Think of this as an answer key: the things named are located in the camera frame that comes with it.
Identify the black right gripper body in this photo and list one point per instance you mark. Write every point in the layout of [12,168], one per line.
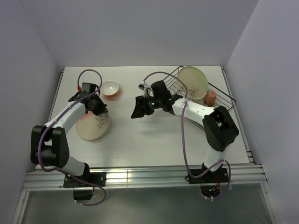
[153,103]

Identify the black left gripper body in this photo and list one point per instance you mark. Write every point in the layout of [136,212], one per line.
[98,106]

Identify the orange and white bowl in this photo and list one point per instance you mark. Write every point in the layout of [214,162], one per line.
[110,89]

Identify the pink and cream plate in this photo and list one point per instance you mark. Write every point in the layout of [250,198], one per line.
[91,127]

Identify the green and cream plate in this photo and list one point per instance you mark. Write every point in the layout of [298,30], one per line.
[195,81]

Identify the pink ceramic mug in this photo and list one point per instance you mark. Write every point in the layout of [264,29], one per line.
[210,98]

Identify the grey-green ceramic mug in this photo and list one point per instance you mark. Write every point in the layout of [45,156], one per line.
[199,101]

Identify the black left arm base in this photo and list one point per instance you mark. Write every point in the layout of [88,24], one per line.
[88,179]

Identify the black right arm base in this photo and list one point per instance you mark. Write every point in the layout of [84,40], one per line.
[222,175]

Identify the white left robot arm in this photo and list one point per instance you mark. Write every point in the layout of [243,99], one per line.
[49,146]

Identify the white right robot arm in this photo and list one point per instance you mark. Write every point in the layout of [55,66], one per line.
[219,127]

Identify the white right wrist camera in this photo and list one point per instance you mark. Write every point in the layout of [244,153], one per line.
[147,90]

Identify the dark wire dish rack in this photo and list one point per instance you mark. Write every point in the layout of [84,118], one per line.
[194,112]

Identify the aluminium mounting rail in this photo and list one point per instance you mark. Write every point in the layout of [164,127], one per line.
[152,177]

